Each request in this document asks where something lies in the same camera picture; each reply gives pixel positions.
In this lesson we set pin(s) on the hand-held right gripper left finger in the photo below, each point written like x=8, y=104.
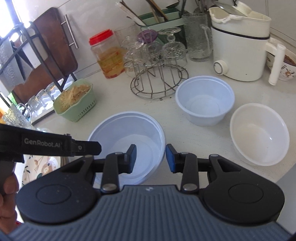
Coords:
x=131, y=157

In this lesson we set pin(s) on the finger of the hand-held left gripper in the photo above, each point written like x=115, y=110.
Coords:
x=90, y=147

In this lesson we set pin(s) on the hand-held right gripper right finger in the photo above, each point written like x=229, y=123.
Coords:
x=170, y=160

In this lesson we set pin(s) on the floral patterned plate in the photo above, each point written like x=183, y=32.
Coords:
x=39, y=166

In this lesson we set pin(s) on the pale blue plastic bowl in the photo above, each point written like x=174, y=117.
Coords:
x=204, y=99
x=143, y=129

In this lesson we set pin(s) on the person's left hand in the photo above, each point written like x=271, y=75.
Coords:
x=9, y=185

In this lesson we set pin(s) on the textured glass mug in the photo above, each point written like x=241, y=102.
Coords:
x=13, y=117

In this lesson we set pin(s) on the green basket with dried noodles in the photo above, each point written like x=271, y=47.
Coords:
x=74, y=109

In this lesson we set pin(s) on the textured clear utensil holder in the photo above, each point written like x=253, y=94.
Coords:
x=7, y=67

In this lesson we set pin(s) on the white rack box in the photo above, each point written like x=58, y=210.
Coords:
x=37, y=54

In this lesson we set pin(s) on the red lid plastic jar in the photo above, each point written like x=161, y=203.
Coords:
x=106, y=58

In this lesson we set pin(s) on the white bowl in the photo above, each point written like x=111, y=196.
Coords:
x=260, y=134

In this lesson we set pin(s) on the black metal dish rack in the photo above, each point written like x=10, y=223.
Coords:
x=40, y=46

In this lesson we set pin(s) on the clear glass cup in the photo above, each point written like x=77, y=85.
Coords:
x=133, y=58

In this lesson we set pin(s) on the brown wooden cutting board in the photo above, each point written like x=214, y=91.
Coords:
x=57, y=41

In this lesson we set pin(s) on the clear stemmed glass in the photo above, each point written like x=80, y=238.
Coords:
x=173, y=53

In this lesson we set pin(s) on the tall clear glass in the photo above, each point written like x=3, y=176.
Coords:
x=124, y=32

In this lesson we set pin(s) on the textured glass pitcher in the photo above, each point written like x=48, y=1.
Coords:
x=198, y=37

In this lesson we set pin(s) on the white electric cooking pot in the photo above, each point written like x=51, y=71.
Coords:
x=240, y=53

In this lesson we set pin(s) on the green chopstick holder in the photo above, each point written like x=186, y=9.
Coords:
x=171, y=23

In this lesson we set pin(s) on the white chopsticks bundle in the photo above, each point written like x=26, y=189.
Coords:
x=129, y=12

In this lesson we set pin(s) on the brown chopsticks bundle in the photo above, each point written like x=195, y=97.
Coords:
x=157, y=10

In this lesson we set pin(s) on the floral ceramic bowl with food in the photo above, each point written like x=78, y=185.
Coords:
x=288, y=67

